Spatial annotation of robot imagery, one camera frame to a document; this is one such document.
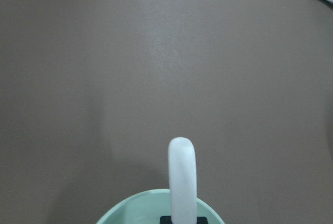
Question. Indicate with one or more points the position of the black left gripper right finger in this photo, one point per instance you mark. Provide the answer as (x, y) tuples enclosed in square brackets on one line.
[(202, 220)]

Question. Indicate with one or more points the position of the mint green bowl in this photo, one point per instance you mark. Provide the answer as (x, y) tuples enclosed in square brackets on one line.
[(149, 206)]

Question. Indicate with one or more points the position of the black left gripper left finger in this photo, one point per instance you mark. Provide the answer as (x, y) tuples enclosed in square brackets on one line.
[(165, 220)]

